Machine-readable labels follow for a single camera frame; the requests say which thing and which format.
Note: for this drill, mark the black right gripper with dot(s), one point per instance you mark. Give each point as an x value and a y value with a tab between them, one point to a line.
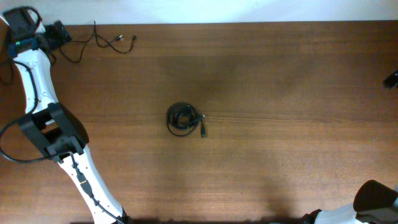
392	80

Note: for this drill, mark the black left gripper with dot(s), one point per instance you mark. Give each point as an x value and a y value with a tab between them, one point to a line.
53	32

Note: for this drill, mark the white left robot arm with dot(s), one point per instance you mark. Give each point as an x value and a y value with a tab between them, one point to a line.
57	134

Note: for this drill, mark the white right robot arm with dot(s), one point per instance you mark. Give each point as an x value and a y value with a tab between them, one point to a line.
374	203

